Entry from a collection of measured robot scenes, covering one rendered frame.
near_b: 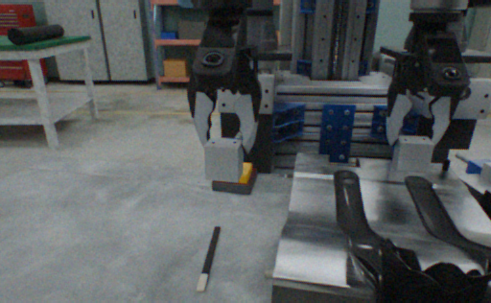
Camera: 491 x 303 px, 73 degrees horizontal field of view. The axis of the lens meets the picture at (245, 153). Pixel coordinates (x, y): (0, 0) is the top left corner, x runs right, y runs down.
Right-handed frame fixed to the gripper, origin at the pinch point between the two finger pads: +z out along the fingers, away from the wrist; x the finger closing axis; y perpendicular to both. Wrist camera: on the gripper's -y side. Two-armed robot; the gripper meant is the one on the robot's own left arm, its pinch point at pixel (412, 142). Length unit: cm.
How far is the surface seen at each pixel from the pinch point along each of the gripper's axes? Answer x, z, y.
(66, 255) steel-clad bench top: 51, 13, -23
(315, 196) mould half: 15.4, 4.8, -12.8
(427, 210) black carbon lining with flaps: 0.2, 5.3, -12.9
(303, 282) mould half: 16.5, 0.1, -35.3
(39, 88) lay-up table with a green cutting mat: 238, 38, 177
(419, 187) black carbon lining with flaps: -0.2, 4.9, -6.8
